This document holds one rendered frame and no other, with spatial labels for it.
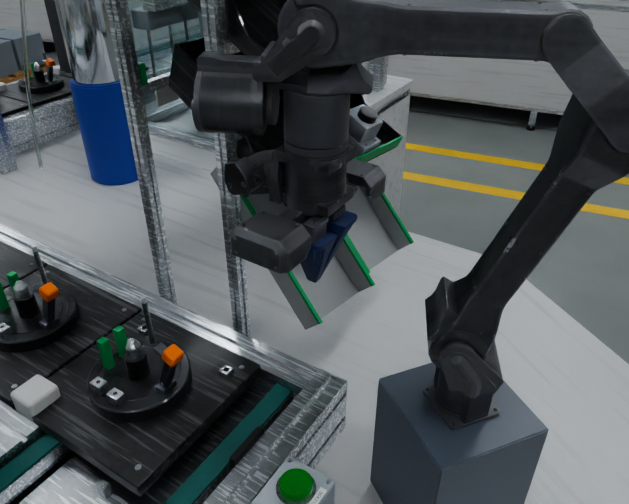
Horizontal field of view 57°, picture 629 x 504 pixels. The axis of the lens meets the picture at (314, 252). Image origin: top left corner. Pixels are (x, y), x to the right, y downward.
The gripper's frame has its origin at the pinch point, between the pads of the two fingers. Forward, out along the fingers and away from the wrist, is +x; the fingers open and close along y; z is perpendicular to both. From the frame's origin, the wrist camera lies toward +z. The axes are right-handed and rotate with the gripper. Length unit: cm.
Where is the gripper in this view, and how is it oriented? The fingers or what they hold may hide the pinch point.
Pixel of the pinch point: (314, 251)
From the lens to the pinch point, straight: 57.8
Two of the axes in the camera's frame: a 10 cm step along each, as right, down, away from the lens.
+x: -0.2, 8.3, 5.5
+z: -8.4, -3.1, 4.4
